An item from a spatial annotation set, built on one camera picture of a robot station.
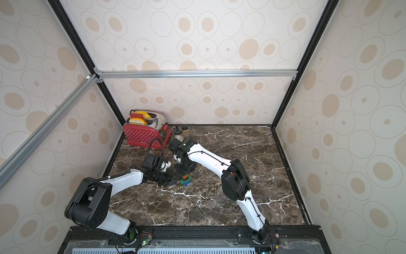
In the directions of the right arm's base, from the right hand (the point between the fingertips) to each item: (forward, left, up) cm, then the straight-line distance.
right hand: (181, 178), depth 84 cm
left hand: (0, 0, -1) cm, 1 cm away
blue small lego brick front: (+1, -2, -7) cm, 7 cm away
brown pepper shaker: (+34, +2, 0) cm, 34 cm away
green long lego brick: (0, -1, -3) cm, 3 cm away
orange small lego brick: (0, -3, +2) cm, 3 cm away
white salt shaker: (+32, +7, +3) cm, 33 cm away
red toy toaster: (+24, +20, +7) cm, 32 cm away
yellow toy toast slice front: (+29, +30, +13) cm, 44 cm away
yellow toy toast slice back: (+34, +26, +14) cm, 45 cm away
